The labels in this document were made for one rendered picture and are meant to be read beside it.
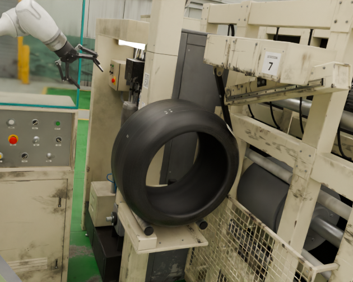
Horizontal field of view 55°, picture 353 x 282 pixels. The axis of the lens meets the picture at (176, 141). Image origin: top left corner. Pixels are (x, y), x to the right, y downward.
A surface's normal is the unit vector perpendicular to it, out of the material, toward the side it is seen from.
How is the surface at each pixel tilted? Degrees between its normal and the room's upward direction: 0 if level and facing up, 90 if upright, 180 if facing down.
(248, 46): 90
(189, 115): 43
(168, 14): 90
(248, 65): 90
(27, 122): 90
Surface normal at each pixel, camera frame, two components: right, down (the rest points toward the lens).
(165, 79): 0.40, 0.32
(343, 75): 0.42, 0.01
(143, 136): -0.20, -0.22
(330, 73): -0.91, -0.01
